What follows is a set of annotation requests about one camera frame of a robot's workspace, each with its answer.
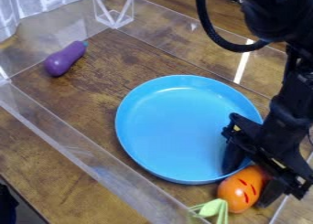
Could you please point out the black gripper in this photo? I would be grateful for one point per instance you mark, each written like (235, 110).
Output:
(270, 144)

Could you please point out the blue round tray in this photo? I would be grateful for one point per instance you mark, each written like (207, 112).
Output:
(168, 124)

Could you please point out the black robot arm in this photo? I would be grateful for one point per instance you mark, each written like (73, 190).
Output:
(285, 20)

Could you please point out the orange toy carrot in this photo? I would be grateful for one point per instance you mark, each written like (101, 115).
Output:
(238, 193)

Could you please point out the purple toy eggplant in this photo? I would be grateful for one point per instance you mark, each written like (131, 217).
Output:
(57, 62)

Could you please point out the white brick-pattern curtain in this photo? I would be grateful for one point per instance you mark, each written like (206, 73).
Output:
(14, 10)

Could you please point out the clear acrylic enclosure wall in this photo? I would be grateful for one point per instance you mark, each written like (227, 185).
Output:
(60, 155)

